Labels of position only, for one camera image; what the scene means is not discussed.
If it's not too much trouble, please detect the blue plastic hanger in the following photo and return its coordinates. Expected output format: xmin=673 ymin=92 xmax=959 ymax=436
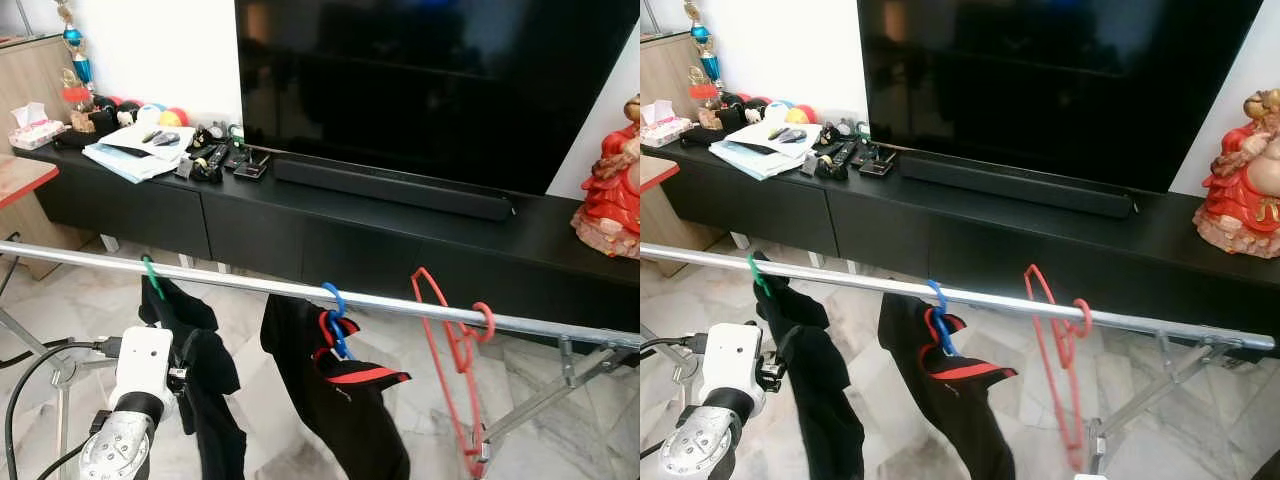
xmin=320 ymin=282 xmax=354 ymax=361
xmin=925 ymin=278 xmax=958 ymax=357

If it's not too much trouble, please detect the red plastic hanger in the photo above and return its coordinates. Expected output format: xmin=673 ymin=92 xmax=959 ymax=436
xmin=1023 ymin=263 xmax=1094 ymax=473
xmin=410 ymin=266 xmax=497 ymax=479

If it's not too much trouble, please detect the silver metal clothes rack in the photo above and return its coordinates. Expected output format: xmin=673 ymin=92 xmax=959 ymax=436
xmin=0 ymin=238 xmax=640 ymax=480
xmin=640 ymin=243 xmax=1280 ymax=476

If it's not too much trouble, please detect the black shirt with red collar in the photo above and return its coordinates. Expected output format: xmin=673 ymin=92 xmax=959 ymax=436
xmin=260 ymin=294 xmax=413 ymax=480
xmin=878 ymin=292 xmax=1019 ymax=480

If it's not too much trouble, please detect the black low TV console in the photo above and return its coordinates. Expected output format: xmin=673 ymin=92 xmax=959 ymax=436
xmin=12 ymin=138 xmax=640 ymax=336
xmin=640 ymin=140 xmax=1280 ymax=346

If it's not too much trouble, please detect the stack of white papers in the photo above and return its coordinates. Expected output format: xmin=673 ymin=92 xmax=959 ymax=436
xmin=82 ymin=123 xmax=197 ymax=185
xmin=709 ymin=122 xmax=823 ymax=182

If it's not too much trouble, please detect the pink marble table red edge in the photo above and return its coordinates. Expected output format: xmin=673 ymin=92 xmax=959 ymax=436
xmin=640 ymin=155 xmax=681 ymax=193
xmin=0 ymin=155 xmax=61 ymax=211

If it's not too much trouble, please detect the red laughing buddha statue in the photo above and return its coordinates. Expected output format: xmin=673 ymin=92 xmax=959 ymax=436
xmin=571 ymin=95 xmax=640 ymax=260
xmin=1193 ymin=88 xmax=1280 ymax=260

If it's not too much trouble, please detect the pink white tissue box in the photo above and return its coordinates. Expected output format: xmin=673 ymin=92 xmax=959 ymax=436
xmin=8 ymin=102 xmax=67 ymax=151
xmin=640 ymin=100 xmax=693 ymax=148

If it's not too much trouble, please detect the black soundbar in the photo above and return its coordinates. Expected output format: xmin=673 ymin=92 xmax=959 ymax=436
xmin=272 ymin=157 xmax=517 ymax=223
xmin=897 ymin=150 xmax=1138 ymax=220

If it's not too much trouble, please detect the blue and gold trophy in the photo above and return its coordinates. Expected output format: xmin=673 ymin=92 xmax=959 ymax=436
xmin=55 ymin=0 xmax=98 ymax=113
xmin=684 ymin=0 xmax=726 ymax=106

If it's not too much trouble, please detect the black flat television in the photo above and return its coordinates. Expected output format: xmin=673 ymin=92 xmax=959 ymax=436
xmin=858 ymin=0 xmax=1280 ymax=194
xmin=235 ymin=0 xmax=640 ymax=197

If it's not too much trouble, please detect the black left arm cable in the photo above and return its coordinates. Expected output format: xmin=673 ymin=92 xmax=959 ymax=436
xmin=640 ymin=333 xmax=711 ymax=463
xmin=3 ymin=338 xmax=121 ymax=480

